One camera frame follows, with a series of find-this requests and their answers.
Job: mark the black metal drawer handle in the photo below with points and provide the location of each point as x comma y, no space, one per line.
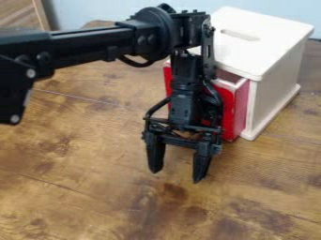
193,105

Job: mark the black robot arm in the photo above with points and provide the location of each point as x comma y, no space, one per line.
154,34

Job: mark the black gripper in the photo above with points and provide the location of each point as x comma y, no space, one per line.
204,137

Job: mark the red wooden drawer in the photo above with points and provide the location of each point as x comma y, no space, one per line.
233,89

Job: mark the white wooden box cabinet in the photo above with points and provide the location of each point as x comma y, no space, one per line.
260,47

